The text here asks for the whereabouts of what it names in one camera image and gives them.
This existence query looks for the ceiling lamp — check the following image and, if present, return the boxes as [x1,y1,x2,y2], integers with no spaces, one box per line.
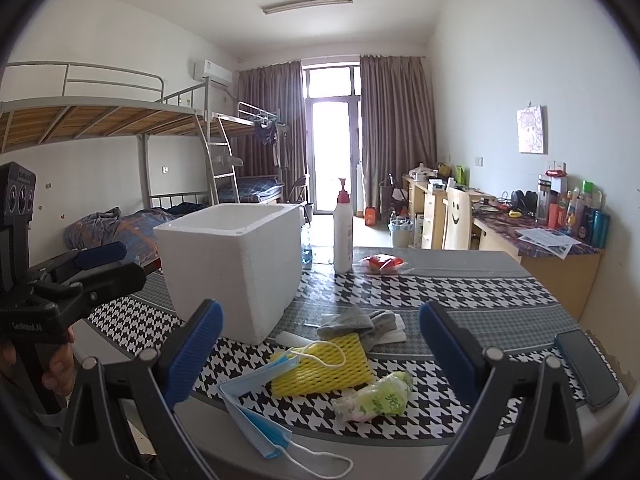
[262,0,354,15]

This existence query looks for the wooden smiley chair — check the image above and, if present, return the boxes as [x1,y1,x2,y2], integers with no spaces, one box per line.
[442,188,473,250]

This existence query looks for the blue sanitizer bottle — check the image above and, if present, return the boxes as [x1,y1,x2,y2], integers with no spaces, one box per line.
[300,238,314,268]

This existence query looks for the red snack packet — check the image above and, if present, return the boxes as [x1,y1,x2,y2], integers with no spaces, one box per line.
[359,254,406,274]

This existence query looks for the green tissue pack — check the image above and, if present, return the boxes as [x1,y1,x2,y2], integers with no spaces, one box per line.
[332,372,413,422]

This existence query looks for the bundled blue quilt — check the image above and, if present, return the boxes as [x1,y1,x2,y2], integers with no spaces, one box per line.
[63,207,175,266]

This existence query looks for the metal bunk bed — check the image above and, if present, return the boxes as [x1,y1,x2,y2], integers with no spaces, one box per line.
[0,60,292,271]

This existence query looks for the right brown curtain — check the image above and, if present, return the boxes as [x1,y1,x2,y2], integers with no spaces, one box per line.
[359,55,437,208]

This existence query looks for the brown curtain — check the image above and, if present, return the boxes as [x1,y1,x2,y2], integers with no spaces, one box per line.
[359,55,437,208]
[233,60,307,195]

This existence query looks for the air conditioner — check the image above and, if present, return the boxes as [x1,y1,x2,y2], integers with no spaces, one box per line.
[193,60,233,87]

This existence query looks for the wooden desk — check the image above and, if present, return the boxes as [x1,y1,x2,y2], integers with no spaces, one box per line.
[402,176,603,320]

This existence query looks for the black smartphone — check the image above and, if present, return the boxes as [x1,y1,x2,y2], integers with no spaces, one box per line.
[554,330,620,411]

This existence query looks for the yellow foam fruit net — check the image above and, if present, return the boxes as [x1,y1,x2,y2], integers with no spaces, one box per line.
[270,333,374,398]

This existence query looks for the cartoon wall picture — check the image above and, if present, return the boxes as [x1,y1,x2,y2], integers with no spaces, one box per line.
[516,105,546,155]

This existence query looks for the houndstooth tablecloth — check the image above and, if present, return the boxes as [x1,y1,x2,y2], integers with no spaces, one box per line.
[77,248,577,479]

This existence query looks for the grey bucket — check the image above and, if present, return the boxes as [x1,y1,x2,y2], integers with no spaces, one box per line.
[388,218,414,248]

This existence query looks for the grey cloth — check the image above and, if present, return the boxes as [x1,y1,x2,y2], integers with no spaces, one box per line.
[317,307,395,352]

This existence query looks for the white pump lotion bottle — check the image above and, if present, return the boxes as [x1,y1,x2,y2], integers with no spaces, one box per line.
[333,178,352,274]

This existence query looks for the white styrofoam box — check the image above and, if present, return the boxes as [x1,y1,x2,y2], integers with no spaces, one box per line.
[154,204,302,344]

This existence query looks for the left brown curtain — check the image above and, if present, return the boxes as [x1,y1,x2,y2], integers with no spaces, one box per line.
[233,60,307,195]

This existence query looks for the white foam roll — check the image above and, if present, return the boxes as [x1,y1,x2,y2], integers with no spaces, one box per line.
[274,332,314,348]

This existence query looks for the black folding chair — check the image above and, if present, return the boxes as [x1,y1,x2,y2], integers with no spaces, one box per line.
[286,174,314,224]

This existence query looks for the person's left hand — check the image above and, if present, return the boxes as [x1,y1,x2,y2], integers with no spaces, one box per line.
[1,327,77,399]

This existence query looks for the blue surgical mask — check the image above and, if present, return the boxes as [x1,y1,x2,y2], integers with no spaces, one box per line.
[218,340,355,480]

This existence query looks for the papers on desk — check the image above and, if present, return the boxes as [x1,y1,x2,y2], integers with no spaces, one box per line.
[516,228,580,260]

